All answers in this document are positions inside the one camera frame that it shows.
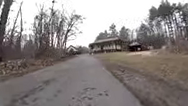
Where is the long low building with porch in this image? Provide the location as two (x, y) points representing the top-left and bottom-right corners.
(88, 36), (128, 55)

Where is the small house with gabled roof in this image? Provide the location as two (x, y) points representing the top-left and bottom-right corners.
(66, 44), (80, 56)

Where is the group of evergreen trees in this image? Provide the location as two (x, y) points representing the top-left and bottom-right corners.
(92, 21), (133, 45)

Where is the grey asphalt road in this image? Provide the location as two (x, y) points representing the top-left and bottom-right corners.
(0, 47), (150, 106)

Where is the small dark shelter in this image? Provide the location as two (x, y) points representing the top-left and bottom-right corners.
(127, 40), (145, 53)

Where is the row of bare trees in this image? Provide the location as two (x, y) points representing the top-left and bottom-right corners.
(0, 0), (90, 65)

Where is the dry brown grass field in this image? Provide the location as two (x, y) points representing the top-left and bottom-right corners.
(92, 42), (188, 106)

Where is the stand of tall pine trees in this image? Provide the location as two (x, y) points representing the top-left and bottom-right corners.
(133, 0), (188, 53)

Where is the low stone wall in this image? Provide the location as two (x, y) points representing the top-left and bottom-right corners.
(0, 55), (57, 79)

